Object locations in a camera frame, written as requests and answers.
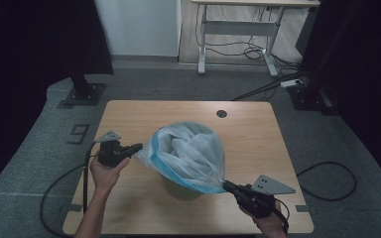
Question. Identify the translucent white-blue trash bag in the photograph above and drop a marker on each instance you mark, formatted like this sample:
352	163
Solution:
191	155

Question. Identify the person's right hand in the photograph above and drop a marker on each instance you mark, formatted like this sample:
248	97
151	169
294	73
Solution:
273	226

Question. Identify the green plastic trash bucket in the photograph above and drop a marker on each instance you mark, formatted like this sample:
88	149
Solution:
182	193

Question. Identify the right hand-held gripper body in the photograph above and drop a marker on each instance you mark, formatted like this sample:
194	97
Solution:
258	201

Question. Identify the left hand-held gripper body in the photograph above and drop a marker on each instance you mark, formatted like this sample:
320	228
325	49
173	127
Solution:
112	155

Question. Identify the black metal stand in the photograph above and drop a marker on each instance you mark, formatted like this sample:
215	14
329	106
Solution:
311	95
84	94

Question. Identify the dark tape strip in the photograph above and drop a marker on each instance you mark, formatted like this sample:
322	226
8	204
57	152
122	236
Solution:
72	208

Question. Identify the white power strip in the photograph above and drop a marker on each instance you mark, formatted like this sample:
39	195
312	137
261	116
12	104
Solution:
291	83

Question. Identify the white desk with metal legs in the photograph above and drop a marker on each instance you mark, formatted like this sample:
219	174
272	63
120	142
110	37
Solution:
241	28

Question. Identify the dark curtain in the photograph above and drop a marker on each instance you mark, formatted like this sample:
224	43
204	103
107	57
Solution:
29	66
370	82

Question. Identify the round black table grommet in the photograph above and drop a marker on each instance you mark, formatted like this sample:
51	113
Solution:
221	114

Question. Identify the person's left hand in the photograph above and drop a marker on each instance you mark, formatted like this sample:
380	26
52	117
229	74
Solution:
105	177

